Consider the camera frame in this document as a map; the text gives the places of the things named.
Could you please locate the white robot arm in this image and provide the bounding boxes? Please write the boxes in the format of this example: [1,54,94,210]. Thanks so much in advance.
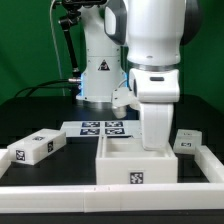
[78,0,201,150]

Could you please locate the white camera cable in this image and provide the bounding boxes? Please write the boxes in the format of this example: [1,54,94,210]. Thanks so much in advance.
[49,0,66,97]

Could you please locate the white cabinet body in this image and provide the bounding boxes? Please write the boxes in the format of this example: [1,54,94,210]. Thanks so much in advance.
[95,136,178,185]

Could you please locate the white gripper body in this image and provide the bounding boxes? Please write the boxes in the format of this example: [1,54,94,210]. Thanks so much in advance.
[140,103,174,150]

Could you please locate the black cables on table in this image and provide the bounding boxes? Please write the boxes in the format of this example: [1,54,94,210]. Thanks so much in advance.
[13,78,83,98]

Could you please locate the white marker base plate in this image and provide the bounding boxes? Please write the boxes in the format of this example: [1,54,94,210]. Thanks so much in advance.
[61,120,141,138]

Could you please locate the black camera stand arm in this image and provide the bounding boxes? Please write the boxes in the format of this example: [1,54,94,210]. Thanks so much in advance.
[58,0,110,104]

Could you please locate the white cabinet top box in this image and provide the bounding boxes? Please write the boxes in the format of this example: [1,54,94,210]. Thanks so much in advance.
[8,129,66,165]

